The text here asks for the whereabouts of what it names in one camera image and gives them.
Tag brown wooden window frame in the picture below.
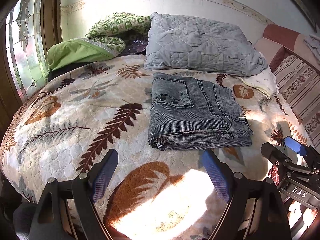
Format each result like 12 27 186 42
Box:
0 0 63 140

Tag leaf-patterned bed blanket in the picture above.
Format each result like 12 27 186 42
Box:
0 54 316 240

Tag blue denim jeans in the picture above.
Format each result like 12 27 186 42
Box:
148 73 253 151

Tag striped pink cushion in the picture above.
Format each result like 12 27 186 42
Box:
254 24 319 151

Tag stained glass window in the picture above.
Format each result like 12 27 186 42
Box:
5 0 48 102

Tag green patterned folded quilt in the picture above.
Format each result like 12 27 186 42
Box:
47 12 151 77

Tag white small cloth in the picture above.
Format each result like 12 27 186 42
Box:
238 65 279 99

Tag grey quilted pillow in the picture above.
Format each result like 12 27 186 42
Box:
144 12 268 77

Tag dark purple fabric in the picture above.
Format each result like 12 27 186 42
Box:
119 30 149 56

